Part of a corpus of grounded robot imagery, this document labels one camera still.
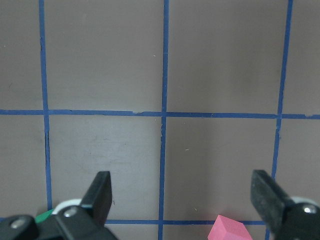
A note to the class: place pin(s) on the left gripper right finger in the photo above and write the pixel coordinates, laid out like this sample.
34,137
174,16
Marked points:
286,217

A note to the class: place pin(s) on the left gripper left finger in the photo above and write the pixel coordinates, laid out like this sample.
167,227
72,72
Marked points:
84,221

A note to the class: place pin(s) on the green foam cube centre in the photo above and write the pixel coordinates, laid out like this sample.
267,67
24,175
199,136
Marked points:
43,216

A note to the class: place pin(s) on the pink foam cube centre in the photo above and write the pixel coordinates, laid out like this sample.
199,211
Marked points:
225,228

